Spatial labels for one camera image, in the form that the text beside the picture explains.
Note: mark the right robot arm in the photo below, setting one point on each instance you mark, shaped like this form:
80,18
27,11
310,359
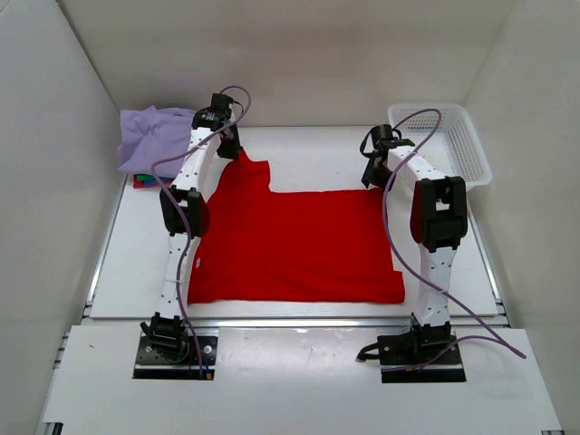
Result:
438,222

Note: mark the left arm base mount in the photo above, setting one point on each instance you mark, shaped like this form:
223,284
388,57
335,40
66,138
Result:
168,350

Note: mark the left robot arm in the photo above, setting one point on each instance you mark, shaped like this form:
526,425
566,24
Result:
185,215

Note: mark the aluminium table rail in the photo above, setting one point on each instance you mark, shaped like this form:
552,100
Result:
301,323

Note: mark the lilac folded t-shirt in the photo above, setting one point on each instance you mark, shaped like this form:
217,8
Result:
150,135

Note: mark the white plastic basket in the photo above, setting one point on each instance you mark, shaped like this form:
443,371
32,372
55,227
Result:
454,149

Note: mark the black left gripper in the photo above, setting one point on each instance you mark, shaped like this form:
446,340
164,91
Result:
232,152

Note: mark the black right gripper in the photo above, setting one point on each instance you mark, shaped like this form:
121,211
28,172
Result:
372,180

